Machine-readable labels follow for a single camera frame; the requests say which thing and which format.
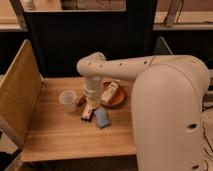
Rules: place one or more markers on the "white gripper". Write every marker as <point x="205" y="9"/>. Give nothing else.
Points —
<point x="93" y="97"/>

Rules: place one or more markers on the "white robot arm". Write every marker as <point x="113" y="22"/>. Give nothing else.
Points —
<point x="166" y="106"/>

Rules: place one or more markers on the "brown snack bar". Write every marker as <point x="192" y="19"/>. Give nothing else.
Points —
<point x="81" y="100"/>

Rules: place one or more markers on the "white bottle on plate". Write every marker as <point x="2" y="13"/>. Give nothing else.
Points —
<point x="109" y="92"/>

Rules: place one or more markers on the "orange plate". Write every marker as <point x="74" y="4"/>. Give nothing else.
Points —
<point x="117" y="99"/>

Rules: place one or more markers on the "translucent plastic cup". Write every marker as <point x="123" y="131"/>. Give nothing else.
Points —
<point x="68" y="99"/>

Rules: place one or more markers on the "blue sponge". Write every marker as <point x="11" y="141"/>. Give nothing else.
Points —
<point x="101" y="117"/>

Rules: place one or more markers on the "left wooden side panel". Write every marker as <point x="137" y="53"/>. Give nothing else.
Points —
<point x="19" y="91"/>

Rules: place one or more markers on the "dark right side panel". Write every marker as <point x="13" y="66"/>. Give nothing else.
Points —
<point x="161" y="47"/>

